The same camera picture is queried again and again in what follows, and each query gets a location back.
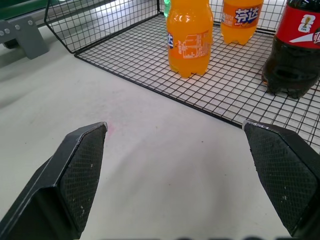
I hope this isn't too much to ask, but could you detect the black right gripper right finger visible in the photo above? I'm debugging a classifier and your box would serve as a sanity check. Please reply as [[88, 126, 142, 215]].
[[242, 120, 320, 240]]

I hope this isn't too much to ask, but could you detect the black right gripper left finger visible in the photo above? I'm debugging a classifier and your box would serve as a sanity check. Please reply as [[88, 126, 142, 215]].
[[0, 121, 109, 240]]

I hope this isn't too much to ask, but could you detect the red label cola bottle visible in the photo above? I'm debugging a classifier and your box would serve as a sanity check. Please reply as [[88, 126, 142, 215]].
[[261, 0, 320, 99]]

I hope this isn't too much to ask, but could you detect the orange Fanta soda bottle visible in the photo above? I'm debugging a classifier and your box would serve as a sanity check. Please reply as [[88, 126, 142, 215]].
[[166, 0, 214, 79], [220, 0, 265, 46]]

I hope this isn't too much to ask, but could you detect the green soda bottle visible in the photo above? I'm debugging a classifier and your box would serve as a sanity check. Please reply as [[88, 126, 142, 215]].
[[163, 0, 172, 19]]

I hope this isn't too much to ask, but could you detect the grey metal bracket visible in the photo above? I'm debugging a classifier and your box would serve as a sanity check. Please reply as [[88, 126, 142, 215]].
[[0, 15, 50, 60]]

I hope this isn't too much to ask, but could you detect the black wire basket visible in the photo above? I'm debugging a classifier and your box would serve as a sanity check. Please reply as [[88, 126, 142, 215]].
[[44, 0, 320, 149]]

